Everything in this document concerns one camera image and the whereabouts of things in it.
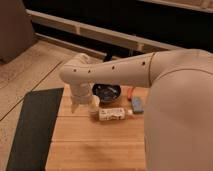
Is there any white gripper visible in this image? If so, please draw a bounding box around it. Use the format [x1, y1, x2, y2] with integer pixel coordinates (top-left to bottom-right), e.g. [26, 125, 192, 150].
[70, 83, 100, 114]

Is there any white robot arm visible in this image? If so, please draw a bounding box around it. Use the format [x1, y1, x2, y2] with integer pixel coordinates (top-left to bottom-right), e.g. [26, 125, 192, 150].
[60, 49, 213, 171]

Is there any black bowl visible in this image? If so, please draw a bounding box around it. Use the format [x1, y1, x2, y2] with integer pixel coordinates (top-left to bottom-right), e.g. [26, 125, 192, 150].
[92, 84, 121, 103]

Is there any white plastic bottle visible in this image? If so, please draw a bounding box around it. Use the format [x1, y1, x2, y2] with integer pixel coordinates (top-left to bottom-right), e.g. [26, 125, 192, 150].
[99, 107, 133, 121]

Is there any dark floor mat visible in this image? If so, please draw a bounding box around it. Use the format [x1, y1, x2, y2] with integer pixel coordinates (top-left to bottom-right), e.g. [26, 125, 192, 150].
[6, 88, 63, 171]

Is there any orange pen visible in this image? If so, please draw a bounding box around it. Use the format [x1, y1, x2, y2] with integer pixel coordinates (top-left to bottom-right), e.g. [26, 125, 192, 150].
[127, 87, 134, 101]

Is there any black leg behind table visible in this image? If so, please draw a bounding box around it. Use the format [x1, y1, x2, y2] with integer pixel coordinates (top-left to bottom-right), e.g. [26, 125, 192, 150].
[103, 51, 113, 62]

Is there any brown cabinet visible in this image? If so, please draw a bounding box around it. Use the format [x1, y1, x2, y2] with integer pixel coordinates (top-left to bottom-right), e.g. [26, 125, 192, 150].
[0, 0, 36, 63]

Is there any white wooden rail shelf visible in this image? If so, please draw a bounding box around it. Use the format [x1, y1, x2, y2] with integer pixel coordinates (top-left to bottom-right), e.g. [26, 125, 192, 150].
[26, 9, 179, 53]

